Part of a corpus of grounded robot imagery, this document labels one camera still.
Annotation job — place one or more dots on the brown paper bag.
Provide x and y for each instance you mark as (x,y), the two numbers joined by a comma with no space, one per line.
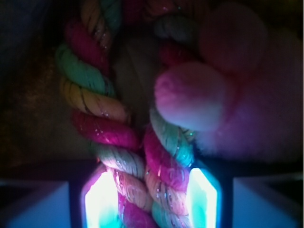
(35,118)

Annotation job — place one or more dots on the multicolored twisted rope toy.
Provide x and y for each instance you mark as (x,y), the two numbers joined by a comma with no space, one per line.
(151,176)

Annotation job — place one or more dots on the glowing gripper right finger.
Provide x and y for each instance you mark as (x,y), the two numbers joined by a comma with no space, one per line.
(209,195)

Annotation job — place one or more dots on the pink plush bunny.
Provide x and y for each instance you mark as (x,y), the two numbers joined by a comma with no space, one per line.
(244,98)

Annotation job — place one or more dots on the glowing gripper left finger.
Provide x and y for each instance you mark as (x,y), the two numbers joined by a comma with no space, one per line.
(94,198)

